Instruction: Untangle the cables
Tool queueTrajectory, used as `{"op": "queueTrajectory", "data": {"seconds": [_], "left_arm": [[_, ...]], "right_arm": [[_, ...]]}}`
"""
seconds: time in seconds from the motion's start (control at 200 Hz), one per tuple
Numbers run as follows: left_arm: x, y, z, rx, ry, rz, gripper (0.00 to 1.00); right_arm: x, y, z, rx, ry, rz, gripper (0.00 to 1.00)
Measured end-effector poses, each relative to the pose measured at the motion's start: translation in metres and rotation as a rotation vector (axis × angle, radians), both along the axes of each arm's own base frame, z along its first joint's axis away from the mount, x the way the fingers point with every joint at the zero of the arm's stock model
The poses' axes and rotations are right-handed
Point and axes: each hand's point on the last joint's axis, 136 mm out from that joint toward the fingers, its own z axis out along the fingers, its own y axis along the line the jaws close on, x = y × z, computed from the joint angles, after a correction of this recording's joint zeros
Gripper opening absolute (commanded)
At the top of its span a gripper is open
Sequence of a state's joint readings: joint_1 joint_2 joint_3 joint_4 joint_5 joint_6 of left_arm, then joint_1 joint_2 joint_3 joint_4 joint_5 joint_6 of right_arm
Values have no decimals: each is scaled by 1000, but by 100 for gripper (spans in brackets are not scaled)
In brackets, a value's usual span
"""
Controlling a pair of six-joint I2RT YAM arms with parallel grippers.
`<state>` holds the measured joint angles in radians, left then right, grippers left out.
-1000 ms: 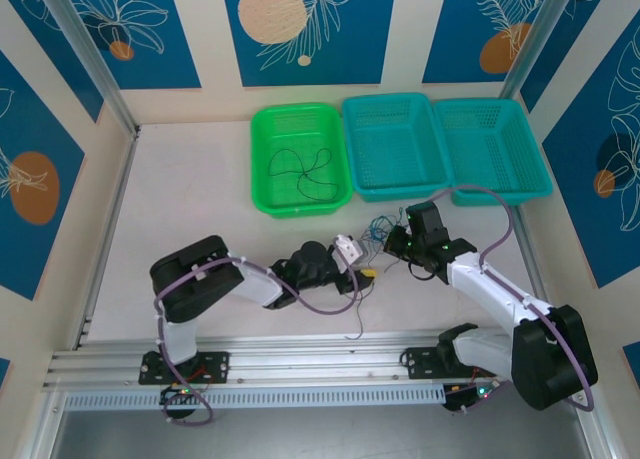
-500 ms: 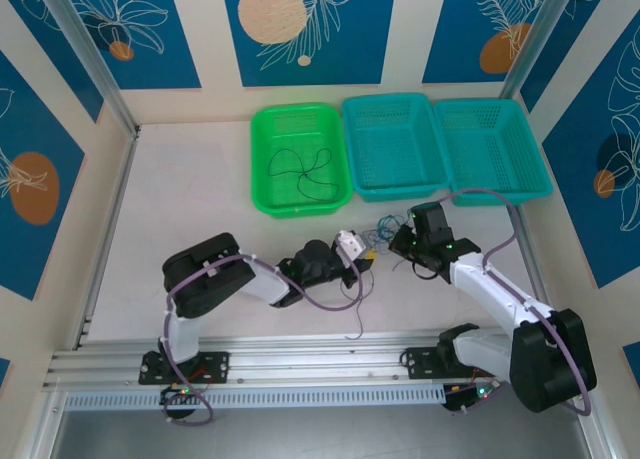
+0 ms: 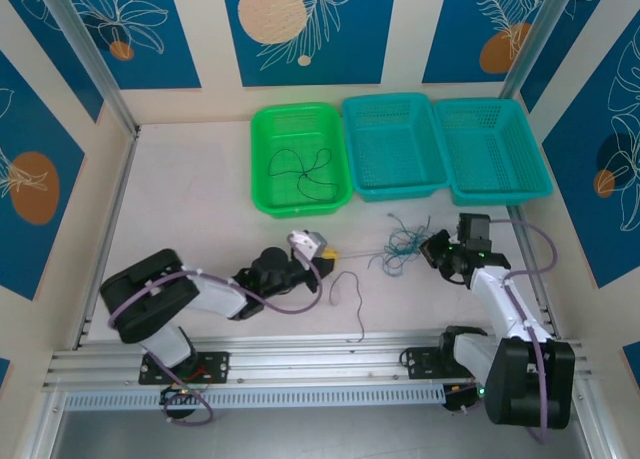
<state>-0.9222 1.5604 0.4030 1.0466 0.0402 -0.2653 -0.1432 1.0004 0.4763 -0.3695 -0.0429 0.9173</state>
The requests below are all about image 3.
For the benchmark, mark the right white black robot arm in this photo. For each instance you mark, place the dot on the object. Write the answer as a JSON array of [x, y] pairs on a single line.
[[495, 304]]

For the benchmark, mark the aluminium frame post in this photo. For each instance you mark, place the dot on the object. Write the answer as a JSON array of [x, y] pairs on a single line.
[[540, 39], [90, 59]]

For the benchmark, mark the aluminium table side rail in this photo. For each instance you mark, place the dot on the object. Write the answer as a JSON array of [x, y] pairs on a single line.
[[107, 239], [522, 234]]

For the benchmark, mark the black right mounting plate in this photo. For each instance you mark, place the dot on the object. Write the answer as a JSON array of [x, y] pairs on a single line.
[[422, 364]]

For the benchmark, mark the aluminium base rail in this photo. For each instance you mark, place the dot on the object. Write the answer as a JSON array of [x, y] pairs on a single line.
[[310, 359]]

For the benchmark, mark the teal plastic basket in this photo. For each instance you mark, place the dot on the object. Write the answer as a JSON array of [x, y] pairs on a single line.
[[395, 139], [490, 149]]

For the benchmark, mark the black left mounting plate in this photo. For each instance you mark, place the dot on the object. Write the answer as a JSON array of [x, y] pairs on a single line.
[[217, 368]]

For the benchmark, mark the green plastic basket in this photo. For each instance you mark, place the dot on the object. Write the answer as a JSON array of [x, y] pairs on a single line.
[[280, 129]]

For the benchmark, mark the right black controller board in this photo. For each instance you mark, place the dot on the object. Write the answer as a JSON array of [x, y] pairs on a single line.
[[462, 399]]

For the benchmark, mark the black controller board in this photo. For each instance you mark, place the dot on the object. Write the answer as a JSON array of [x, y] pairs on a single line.
[[175, 396], [462, 399]]

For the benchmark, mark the left black controller board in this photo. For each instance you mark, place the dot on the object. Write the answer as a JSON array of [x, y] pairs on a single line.
[[175, 396]]

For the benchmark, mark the black mounting plate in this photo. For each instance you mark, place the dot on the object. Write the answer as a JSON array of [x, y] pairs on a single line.
[[422, 364], [217, 368]]

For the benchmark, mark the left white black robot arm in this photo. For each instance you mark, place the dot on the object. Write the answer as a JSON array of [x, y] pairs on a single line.
[[215, 294]]

